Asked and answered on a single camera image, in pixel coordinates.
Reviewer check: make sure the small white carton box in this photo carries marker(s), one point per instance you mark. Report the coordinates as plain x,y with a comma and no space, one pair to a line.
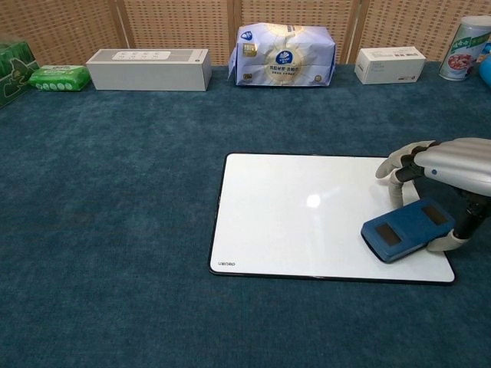
389,65

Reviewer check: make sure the green tea packet display box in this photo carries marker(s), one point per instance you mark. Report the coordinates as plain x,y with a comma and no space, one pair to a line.
13,73

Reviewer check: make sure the blue whiteboard eraser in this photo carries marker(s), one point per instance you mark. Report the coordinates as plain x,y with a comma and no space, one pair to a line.
410,230

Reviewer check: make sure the bamboo folding screen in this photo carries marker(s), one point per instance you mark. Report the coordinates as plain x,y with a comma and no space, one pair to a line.
172,27

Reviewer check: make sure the green wet wipes pack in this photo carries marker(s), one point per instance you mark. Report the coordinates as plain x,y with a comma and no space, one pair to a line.
59,78

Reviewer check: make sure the pale blue tissue pack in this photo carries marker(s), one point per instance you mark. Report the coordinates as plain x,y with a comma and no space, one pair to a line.
284,57

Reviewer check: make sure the blue carpet table cover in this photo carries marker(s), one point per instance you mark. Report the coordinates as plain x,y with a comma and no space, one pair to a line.
115,211

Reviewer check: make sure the long white power strip box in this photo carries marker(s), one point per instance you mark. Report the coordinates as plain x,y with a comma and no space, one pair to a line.
149,73

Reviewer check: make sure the blue detergent pump bottle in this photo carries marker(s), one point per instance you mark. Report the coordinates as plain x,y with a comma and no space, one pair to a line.
486,67

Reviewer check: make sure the white rectangular whiteboard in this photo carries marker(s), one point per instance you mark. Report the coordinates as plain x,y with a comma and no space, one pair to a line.
291,218

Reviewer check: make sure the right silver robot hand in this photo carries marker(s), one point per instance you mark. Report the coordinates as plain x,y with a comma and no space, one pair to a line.
460,165

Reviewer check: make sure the white-lidded wipes canister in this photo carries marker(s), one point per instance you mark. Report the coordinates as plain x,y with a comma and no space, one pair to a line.
462,50

